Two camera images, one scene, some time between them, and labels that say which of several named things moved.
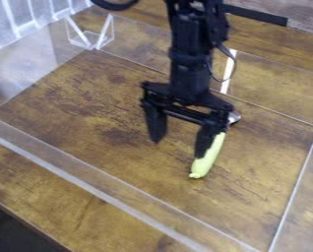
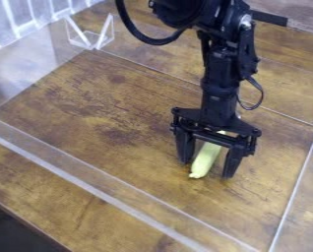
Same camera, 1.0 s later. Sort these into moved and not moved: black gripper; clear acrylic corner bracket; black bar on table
Moved: black gripper
Not moved: black bar on table; clear acrylic corner bracket
